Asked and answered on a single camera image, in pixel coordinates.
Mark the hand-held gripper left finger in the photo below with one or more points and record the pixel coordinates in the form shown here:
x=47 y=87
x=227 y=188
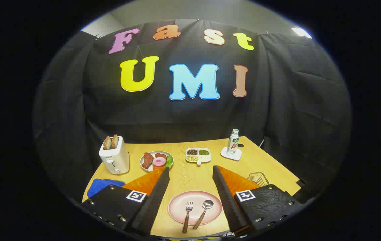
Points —
x=153 y=201

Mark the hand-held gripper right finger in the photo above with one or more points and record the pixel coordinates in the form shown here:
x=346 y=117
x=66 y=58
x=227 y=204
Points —
x=230 y=201

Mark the pink plate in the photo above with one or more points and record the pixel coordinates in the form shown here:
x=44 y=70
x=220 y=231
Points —
x=180 y=211

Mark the orange carrot slice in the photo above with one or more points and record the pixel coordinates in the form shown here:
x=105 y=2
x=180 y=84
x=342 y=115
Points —
x=157 y=168

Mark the white plate of food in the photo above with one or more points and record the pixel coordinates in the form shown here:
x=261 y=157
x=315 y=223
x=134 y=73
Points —
x=167 y=167

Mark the pink ham slice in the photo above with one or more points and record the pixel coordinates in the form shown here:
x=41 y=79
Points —
x=159 y=161

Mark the large brown meat piece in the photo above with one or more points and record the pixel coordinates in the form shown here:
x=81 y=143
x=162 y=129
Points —
x=147 y=160

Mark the green lettuce leaf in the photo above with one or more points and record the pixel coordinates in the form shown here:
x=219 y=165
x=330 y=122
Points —
x=169 y=161

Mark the small brown meat piece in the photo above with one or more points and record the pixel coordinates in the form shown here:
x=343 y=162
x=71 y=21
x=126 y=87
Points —
x=160 y=155

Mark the white square coaster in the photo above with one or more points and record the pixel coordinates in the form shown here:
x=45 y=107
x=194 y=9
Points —
x=224 y=153

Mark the white divided dish of beans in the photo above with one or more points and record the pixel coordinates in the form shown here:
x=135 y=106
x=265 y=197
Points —
x=205 y=158

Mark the blue cloth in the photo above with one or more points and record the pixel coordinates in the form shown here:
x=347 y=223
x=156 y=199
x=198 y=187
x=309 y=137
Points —
x=101 y=185

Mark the white toaster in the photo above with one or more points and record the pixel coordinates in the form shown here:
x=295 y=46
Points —
x=115 y=159

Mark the white drink bottle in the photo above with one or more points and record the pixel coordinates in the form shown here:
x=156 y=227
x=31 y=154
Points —
x=233 y=144

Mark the toast slice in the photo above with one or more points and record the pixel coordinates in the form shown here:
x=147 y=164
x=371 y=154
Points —
x=107 y=143
x=114 y=141

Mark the black table clamp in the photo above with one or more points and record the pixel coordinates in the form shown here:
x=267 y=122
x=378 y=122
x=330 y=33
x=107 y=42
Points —
x=301 y=183

